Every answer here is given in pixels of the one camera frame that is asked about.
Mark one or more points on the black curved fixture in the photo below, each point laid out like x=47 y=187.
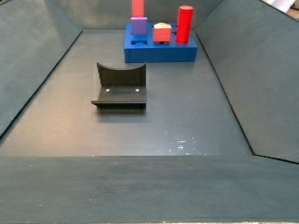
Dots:
x=121 y=86

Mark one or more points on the red pentagon peg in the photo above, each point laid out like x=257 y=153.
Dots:
x=161 y=33

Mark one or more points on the purple square peg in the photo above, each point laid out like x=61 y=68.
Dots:
x=139 y=25

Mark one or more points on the red hexagonal peg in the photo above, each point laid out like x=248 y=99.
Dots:
x=184 y=23

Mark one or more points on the blue shape sorter base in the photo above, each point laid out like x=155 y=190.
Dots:
x=140 y=49

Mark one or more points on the orange rectangular peg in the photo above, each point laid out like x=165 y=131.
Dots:
x=137 y=8

